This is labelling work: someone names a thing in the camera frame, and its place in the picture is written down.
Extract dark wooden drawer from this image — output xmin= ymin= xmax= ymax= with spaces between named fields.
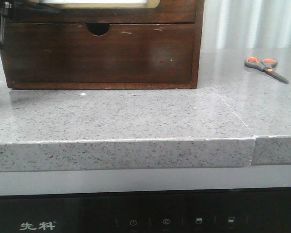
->
xmin=0 ymin=23 xmax=194 ymax=83
xmin=15 ymin=0 xmax=204 ymax=23

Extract grey orange scissors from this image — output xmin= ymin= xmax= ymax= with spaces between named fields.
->
xmin=244 ymin=57 xmax=289 ymax=84

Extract white drawer pull handle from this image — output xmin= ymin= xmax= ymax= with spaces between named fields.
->
xmin=39 ymin=0 xmax=147 ymax=4

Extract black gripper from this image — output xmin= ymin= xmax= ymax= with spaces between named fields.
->
xmin=0 ymin=0 xmax=60 ymax=50

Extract dark wooden drawer cabinet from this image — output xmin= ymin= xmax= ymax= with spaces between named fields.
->
xmin=0 ymin=0 xmax=204 ymax=89

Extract black built-in appliance panel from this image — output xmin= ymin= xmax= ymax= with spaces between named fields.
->
xmin=0 ymin=187 xmax=291 ymax=233

